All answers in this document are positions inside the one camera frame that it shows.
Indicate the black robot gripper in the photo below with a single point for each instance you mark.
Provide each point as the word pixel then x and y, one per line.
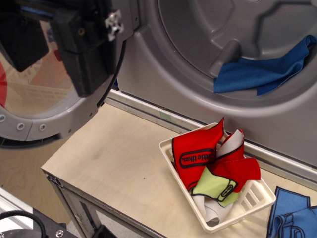
pixel 85 32

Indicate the red and green toy garment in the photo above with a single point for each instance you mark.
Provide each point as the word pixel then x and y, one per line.
pixel 195 159

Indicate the grey toy washing machine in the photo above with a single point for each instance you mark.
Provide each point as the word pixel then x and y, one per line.
pixel 175 49

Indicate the white plastic laundry basket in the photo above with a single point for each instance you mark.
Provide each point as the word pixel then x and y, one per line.
pixel 254 196

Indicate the round transparent washer door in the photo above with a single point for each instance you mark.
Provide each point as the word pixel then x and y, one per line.
pixel 40 105

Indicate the blue cloth in drum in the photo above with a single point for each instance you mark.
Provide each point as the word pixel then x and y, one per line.
pixel 264 75

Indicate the red and white toy garment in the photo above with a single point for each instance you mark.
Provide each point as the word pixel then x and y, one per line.
pixel 237 168

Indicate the blue toy garment on table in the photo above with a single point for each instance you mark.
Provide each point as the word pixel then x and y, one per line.
pixel 292 216

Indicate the aluminium table frame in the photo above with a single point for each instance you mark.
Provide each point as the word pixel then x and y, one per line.
pixel 113 166

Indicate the black robot base with cable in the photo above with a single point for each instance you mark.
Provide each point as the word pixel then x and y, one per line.
pixel 23 224

